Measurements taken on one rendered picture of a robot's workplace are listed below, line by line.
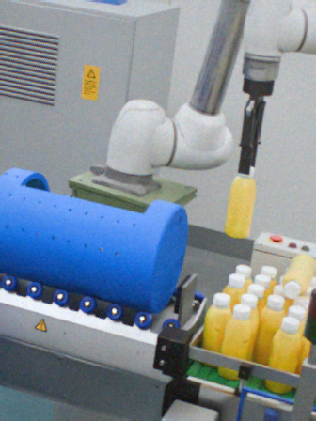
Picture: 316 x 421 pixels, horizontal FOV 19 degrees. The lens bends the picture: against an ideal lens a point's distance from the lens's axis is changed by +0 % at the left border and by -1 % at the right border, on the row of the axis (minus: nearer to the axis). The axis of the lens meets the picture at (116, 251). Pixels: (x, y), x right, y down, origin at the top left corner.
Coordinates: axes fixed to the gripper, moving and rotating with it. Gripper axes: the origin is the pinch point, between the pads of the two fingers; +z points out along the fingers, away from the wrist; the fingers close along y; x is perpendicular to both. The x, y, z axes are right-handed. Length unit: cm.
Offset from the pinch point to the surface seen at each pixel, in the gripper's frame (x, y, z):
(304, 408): 30, 48, 38
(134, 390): -16, 21, 60
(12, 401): -95, -71, 131
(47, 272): -41, 24, 32
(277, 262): 9.2, -13.7, 29.9
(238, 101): -69, -266, 34
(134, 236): -20.0, 22.1, 18.5
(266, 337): 14.7, 17.0, 38.6
